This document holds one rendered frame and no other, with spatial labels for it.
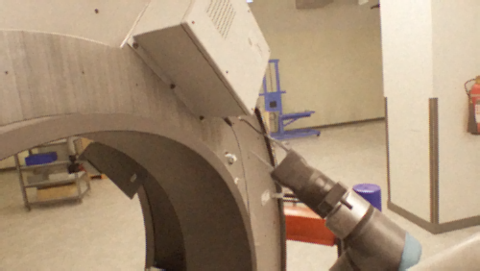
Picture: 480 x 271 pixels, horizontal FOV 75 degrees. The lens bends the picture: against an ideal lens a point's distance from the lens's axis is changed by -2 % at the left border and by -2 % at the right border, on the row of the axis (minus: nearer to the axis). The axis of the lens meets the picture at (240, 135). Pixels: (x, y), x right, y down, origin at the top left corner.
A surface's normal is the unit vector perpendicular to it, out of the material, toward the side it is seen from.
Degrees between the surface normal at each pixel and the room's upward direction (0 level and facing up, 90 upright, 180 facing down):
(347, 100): 90
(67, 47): 90
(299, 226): 90
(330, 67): 90
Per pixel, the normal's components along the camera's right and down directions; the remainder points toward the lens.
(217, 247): -0.48, 0.23
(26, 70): 0.87, -0.02
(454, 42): 0.18, 0.13
